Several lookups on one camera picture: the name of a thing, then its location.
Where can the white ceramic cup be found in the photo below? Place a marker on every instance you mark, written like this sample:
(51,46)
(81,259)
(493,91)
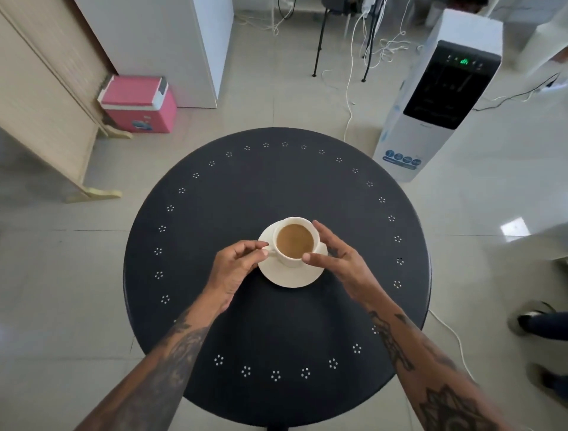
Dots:
(284,262)

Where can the person's right thumb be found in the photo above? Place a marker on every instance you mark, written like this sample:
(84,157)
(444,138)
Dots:
(315,259)

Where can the beige wooden folding screen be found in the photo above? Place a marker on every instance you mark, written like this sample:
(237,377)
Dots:
(44,102)

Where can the person's left thumb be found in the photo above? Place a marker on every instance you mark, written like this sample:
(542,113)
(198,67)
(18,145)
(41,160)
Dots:
(254,244)

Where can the light brown milk coffee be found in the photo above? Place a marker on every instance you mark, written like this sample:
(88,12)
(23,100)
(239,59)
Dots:
(293,240)

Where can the person's right hand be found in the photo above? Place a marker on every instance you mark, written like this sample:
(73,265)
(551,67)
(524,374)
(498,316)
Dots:
(346,266)

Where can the person's right forearm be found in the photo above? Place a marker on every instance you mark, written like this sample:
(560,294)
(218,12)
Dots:
(426,373)

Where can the black metal chair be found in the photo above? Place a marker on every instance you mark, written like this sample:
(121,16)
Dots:
(320,40)

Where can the person's left forearm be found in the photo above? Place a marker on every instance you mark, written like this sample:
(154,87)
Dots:
(155,368)

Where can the white ceramic saucer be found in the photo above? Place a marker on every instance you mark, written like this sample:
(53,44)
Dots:
(288,277)

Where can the person's left hand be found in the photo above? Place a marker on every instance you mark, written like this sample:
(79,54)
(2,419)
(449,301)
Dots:
(230,271)

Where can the white water dispenser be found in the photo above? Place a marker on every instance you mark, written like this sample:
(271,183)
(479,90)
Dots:
(437,89)

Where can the white refrigerator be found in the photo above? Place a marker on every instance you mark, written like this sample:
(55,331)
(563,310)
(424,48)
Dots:
(168,44)

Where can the pink cooler box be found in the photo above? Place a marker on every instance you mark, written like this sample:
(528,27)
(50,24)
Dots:
(133,104)

